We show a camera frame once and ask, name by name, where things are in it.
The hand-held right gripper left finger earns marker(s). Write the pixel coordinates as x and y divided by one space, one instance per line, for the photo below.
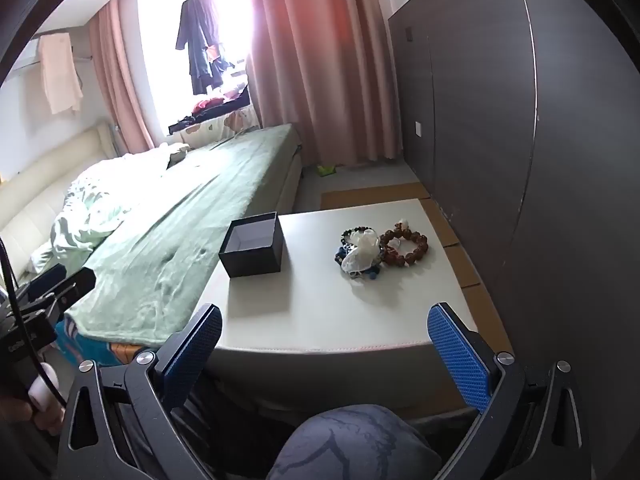
195 355

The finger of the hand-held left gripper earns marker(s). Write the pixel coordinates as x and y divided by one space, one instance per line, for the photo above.
75 287

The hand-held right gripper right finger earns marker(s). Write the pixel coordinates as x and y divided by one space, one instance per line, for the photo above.
457 360

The black jewelry box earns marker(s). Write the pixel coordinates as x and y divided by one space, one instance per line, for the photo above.
250 260

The person's left hand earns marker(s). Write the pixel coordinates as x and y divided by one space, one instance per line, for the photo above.
50 422

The colourful printed bed sheet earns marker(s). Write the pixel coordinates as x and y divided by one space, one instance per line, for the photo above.
100 347

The white and green quilt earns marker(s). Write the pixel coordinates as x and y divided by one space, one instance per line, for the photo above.
100 200

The beige padded headboard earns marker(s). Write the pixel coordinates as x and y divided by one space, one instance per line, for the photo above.
35 195

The person's grey trouser leg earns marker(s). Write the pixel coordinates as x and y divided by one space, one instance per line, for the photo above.
350 445

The bed with green blanket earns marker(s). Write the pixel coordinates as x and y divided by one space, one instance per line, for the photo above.
200 210

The small beige pillow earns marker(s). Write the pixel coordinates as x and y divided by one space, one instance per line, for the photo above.
177 156

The white bed base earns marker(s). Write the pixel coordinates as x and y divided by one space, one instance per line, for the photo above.
287 180

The printed pillow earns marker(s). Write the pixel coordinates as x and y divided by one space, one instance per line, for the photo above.
210 130

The narrow pink curtain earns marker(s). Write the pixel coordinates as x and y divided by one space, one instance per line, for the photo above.
120 85

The peach hanging towel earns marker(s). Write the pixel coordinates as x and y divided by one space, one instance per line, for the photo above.
60 75

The green floor item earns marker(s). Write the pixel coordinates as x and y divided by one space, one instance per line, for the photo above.
326 170

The clothes pile on windowsill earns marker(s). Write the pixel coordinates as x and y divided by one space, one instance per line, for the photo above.
215 105

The dark brown wardrobe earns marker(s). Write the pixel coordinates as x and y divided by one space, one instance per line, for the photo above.
500 110

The hanging dark clothes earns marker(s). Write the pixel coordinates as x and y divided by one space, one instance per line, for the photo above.
202 35

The wide pink curtain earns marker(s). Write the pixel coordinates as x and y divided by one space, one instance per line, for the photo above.
325 60

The white wall socket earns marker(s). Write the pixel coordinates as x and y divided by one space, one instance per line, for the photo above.
418 128

